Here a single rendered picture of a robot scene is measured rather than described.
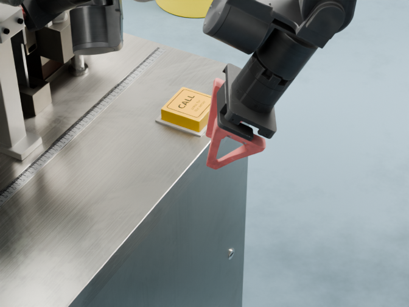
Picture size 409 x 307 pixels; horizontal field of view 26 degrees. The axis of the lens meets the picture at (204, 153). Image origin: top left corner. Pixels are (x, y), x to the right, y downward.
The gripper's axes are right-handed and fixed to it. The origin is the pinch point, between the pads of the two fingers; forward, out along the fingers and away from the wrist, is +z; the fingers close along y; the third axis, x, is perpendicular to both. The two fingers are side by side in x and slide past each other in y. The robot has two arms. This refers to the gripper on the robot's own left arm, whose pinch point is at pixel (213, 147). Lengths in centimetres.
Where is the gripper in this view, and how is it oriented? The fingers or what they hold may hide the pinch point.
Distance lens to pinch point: 111.6
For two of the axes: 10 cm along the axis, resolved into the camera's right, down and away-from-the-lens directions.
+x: 8.7, 3.8, 3.2
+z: -4.9, 6.7, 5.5
